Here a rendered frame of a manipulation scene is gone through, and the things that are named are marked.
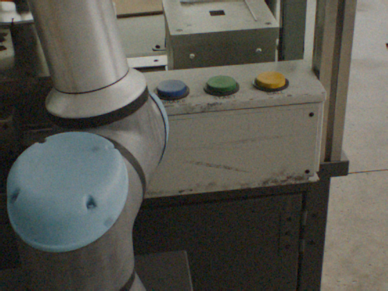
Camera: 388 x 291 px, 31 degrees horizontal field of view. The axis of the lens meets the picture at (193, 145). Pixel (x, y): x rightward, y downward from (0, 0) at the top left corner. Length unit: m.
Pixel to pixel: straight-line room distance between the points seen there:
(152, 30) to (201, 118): 0.64
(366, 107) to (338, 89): 1.79
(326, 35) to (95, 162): 0.43
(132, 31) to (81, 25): 0.84
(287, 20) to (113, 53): 0.41
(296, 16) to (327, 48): 0.11
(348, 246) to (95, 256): 1.48
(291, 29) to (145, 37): 0.51
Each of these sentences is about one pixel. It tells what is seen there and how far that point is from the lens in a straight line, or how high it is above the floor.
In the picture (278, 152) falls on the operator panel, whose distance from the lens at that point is 0.99.
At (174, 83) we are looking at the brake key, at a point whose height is 0.91.
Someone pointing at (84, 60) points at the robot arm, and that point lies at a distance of 0.72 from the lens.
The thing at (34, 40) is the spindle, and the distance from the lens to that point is 1.26.
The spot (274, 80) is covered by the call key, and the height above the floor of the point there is 0.91.
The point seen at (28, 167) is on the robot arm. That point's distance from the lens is 0.69.
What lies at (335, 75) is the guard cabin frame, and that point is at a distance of 1.02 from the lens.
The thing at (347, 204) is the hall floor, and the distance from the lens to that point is 2.25.
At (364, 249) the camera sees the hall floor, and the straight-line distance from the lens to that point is 2.09.
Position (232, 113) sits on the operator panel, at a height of 0.87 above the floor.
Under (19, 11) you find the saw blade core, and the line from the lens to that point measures 1.14.
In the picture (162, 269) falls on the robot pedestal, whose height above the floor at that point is 0.75.
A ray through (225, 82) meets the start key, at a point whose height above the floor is 0.91.
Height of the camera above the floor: 1.34
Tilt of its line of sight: 32 degrees down
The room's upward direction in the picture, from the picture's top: 2 degrees counter-clockwise
